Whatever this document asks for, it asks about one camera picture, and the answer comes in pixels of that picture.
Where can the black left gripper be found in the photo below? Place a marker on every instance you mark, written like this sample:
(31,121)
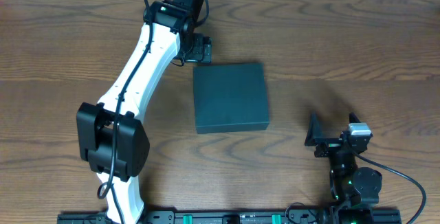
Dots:
(201,50)

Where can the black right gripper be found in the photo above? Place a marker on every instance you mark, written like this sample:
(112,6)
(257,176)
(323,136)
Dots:
(314,137)

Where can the black gift box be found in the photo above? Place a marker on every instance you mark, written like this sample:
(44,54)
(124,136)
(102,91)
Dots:
(230,98)

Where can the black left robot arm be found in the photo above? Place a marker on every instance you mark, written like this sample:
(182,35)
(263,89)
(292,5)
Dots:
(111,135)

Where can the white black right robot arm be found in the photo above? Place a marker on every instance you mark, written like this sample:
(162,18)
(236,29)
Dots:
(355,189)

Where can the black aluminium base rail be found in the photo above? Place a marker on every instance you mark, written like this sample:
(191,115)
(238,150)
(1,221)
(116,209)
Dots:
(300,216)

